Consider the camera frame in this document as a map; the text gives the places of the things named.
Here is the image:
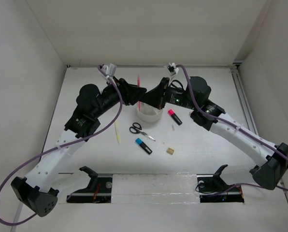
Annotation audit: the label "pink cap black marker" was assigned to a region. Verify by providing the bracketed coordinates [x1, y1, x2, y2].
[168, 109, 182, 125]

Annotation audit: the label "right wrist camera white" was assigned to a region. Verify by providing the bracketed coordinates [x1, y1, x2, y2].
[165, 63, 179, 76]

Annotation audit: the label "aluminium rail right edge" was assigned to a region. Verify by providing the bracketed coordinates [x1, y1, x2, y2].
[230, 63, 259, 135]

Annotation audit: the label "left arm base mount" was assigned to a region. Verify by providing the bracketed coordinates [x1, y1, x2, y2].
[66, 166, 113, 203]

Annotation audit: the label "tan eraser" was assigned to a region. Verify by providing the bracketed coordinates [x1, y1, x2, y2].
[166, 148, 174, 155]

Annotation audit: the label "yellow highlighter pen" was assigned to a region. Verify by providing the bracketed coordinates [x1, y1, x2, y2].
[114, 120, 121, 144]

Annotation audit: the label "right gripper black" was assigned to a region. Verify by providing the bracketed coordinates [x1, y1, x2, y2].
[139, 77, 198, 111]

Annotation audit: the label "black handled scissors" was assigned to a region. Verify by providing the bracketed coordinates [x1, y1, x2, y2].
[129, 122, 156, 142]

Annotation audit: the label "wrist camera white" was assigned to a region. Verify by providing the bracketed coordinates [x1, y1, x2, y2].
[165, 63, 179, 76]
[98, 63, 117, 77]

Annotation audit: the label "pink pen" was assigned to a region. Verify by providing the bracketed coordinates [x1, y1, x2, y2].
[137, 74, 142, 112]

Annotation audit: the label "blue cap black marker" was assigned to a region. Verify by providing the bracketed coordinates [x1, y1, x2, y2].
[135, 138, 152, 155]

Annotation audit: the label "white round divided organizer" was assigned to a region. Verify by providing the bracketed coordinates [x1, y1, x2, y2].
[136, 102, 163, 123]

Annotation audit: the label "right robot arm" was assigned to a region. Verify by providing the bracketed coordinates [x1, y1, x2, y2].
[140, 76, 288, 190]

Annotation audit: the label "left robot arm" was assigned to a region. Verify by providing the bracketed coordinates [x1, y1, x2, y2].
[11, 78, 147, 217]

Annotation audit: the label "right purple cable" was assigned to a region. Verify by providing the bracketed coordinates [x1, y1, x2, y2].
[173, 64, 288, 194]

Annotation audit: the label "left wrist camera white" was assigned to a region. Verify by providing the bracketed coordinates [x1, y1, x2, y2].
[98, 63, 117, 77]

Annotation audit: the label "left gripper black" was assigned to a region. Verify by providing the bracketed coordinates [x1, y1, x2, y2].
[92, 75, 146, 118]

